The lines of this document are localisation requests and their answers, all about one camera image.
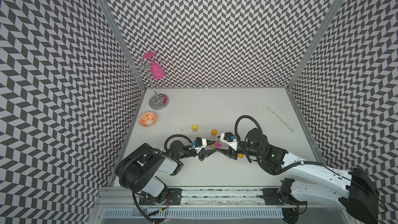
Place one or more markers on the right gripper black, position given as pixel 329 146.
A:
pixel 228 153

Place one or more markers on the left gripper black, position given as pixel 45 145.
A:
pixel 205 154

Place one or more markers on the pink paint jar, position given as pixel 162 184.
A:
pixel 218 144

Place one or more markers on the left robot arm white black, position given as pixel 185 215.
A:
pixel 137 171

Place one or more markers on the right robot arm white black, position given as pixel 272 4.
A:
pixel 309 181

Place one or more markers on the yellow paint jar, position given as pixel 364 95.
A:
pixel 194 128

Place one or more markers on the clear plastic ruler strip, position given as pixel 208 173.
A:
pixel 280 119

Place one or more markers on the orange patterned ceramic bowl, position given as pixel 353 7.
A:
pixel 147 119

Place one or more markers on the chrome glass holder stand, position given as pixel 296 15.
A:
pixel 158 101

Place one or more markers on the pink plastic wine glass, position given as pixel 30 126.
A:
pixel 156 69

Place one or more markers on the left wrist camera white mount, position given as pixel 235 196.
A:
pixel 199 143

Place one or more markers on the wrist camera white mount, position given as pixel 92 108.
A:
pixel 230 139
pixel 199 143

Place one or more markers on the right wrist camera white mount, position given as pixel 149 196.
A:
pixel 230 139

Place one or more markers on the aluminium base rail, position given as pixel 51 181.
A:
pixel 224 197

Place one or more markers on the aluminium corner post left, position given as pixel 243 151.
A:
pixel 121 42

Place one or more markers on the aluminium corner post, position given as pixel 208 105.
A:
pixel 332 12
pixel 121 42

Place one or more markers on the aluminium corner post right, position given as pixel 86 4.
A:
pixel 332 12

